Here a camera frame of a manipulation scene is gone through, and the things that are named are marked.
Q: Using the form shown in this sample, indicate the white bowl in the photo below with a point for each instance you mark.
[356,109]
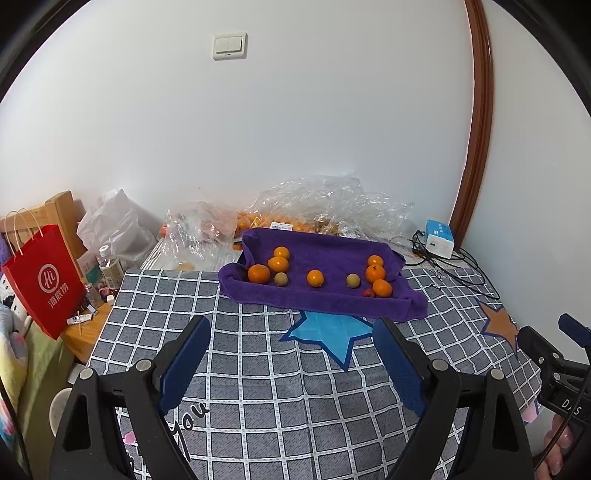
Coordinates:
[60,410]

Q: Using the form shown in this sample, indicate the large crinkled clear plastic bag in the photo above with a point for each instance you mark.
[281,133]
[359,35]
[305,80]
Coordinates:
[332,198]

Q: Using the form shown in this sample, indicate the green jujube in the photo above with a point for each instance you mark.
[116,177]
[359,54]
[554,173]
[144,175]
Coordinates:
[352,280]
[280,279]

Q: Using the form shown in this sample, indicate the wooden nightstand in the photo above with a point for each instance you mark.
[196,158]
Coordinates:
[85,332]

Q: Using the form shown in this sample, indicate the wooden headboard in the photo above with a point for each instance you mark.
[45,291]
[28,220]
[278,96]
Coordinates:
[62,203]

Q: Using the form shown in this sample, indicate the person's right hand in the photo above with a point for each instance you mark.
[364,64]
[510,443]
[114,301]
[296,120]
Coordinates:
[556,450]

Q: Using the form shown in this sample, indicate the pile of bagged oranges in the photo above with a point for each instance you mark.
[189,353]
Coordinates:
[247,220]

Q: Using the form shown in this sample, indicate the grey checkered bedsheet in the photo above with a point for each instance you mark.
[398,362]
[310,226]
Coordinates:
[277,369]

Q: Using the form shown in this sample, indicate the clear water bottle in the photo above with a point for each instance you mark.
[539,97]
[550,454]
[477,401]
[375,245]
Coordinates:
[110,270]

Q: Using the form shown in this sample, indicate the purple towel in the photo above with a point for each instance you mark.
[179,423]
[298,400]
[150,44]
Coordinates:
[323,258]

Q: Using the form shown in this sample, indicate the red paper bag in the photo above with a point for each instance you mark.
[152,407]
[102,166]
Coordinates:
[46,286]

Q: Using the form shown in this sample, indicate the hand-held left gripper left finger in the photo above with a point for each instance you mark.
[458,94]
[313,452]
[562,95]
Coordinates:
[184,364]

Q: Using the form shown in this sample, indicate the white tube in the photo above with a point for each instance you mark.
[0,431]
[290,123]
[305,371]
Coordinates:
[83,317]

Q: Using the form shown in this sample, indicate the pale green cloth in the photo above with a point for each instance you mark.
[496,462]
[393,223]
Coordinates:
[41,369]

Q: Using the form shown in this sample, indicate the brown wooden door frame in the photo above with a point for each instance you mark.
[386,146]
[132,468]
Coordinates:
[480,115]

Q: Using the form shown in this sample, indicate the white light switch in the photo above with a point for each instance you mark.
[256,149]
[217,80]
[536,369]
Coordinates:
[229,46]

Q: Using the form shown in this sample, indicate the pastel fluffy blanket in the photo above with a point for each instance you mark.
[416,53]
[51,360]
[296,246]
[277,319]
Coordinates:
[9,350]

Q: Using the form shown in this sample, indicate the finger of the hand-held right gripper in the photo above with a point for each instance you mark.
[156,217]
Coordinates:
[577,330]
[535,346]

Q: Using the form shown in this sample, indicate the small clear plastic bag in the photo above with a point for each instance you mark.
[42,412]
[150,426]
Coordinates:
[198,230]

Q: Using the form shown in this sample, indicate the orange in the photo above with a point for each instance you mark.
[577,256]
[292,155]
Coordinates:
[315,278]
[375,260]
[382,288]
[278,264]
[281,252]
[258,273]
[375,274]

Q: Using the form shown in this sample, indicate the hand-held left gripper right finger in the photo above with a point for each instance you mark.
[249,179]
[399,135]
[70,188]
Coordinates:
[399,369]

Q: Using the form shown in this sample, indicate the blue and white tissue box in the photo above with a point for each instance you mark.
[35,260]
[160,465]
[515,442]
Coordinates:
[438,237]

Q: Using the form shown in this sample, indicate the grey plastic bag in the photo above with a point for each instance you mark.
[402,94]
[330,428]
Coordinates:
[115,221]

